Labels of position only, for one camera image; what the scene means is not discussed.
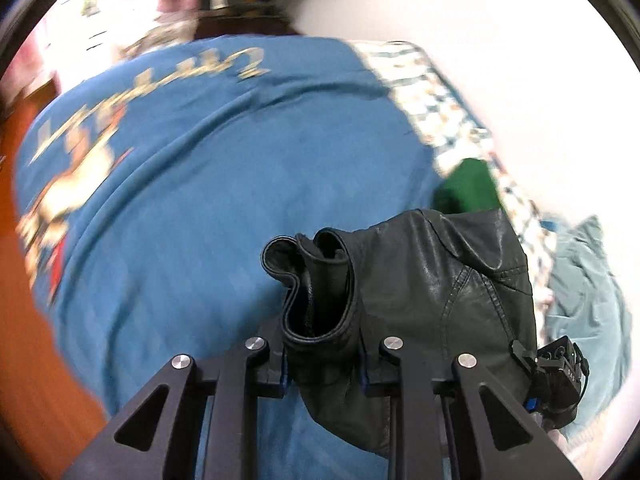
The black leather jacket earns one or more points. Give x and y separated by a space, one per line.
449 283

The patterned white bed sheet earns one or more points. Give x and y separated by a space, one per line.
442 121

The light teal cloth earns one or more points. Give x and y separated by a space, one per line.
590 309

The green sweatshirt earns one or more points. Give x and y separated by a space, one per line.
468 188

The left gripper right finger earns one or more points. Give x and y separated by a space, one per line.
454 421

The blue striped bed cover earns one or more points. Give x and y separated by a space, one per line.
146 194

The brown wooden bed frame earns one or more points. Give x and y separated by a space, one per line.
47 418

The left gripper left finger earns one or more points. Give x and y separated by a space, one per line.
192 418

